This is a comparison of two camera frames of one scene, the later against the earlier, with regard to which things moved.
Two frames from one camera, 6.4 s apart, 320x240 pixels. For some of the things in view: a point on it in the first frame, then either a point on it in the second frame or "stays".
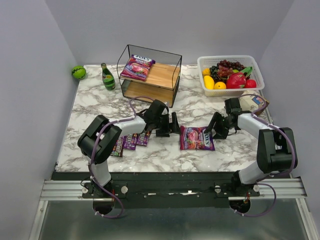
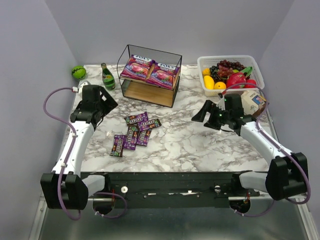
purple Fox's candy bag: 137,68 stays
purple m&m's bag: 142,138 stays
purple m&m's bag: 130,141 stays
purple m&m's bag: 117,150 stays
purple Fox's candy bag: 192,138 -> 162,74
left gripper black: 166,124 -> 102,104
